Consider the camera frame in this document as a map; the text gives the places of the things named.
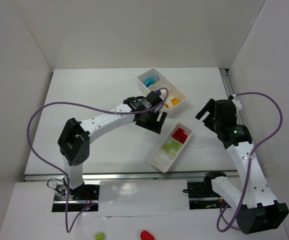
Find yellow rectangular lego brick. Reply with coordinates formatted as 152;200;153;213
171;98;180;106

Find red stepped lego brick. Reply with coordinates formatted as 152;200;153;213
171;127;188;144

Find green lego brick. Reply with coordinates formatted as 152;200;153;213
161;143;172;153
170;140;182;152

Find teal lego brick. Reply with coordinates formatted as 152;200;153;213
143;77;156;88

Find round teal patterned piece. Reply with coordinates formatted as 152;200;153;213
153;76;159;83

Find white divided tray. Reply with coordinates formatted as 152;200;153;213
149;123;193;174
136;67;187;117

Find purple lego brick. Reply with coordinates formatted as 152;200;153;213
155;89;166;97

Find small green lego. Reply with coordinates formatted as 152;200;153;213
168;150;177;158

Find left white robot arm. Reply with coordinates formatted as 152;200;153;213
57;91;167;198

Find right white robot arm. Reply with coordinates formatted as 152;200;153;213
195;98;289;235

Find red object outside workspace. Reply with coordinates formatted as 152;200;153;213
140;230;155;240

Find green lego outside workspace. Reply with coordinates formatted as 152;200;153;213
94;232;105;240

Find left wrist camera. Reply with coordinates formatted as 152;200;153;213
145;91;163;108

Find aluminium rail frame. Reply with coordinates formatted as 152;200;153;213
23;68;259;182

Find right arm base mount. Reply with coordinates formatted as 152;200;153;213
182;181;226;210

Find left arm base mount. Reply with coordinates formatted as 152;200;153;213
46;177;100;213

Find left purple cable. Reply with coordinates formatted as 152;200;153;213
26;87;170;233

